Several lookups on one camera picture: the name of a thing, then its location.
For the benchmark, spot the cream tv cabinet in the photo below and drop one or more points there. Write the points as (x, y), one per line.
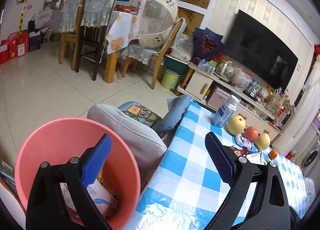
(210, 91)

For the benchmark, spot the electric kettle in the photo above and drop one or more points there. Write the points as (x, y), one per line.
(223, 69)

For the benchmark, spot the pink storage box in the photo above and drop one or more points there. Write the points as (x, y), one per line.
(217, 97)

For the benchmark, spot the grey cushion stool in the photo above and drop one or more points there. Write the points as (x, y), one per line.
(146, 146)

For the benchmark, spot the yellow pear left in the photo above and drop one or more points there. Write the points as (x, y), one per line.
(236, 124)

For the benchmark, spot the red apple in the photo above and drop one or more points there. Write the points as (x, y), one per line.
(251, 134)

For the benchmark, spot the green trash bin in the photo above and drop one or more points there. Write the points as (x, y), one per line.
(170, 79)

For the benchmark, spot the mesh food cover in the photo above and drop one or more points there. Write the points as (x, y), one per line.
(155, 21)

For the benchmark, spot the yellow pear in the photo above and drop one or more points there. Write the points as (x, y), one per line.
(236, 124)
(263, 141)

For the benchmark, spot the red snack wrapper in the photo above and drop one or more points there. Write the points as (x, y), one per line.
(240, 152)

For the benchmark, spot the white blue milk bottle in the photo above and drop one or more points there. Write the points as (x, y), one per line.
(225, 112)

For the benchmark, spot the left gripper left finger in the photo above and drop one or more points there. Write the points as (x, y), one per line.
(46, 207)

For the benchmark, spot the blue cushion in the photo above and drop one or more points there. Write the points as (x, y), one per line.
(176, 108)

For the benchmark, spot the washing machine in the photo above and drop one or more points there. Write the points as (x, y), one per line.
(310, 160)

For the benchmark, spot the wooden dining chair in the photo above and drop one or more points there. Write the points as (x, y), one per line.
(134, 52)

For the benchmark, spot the black flat television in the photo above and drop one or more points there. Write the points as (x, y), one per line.
(256, 47)

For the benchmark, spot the yellow pear right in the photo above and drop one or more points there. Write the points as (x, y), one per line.
(263, 141)

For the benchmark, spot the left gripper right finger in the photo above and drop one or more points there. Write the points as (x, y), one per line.
(269, 208)

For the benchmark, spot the dark blue flower bouquet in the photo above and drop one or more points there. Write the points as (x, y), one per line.
(206, 43)

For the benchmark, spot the white blue milk carton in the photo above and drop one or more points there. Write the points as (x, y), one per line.
(103, 200)

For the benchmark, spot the blue white checkered tablecloth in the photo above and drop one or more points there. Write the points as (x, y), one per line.
(185, 191)

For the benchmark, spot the small orange tangerine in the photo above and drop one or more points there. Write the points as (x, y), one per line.
(273, 154)

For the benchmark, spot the white lace covered appliance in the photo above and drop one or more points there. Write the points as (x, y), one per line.
(305, 113)

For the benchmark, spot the pink plastic bucket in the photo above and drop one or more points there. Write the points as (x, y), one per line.
(62, 139)

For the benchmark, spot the dining table with cloth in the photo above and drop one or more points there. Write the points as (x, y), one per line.
(121, 31)

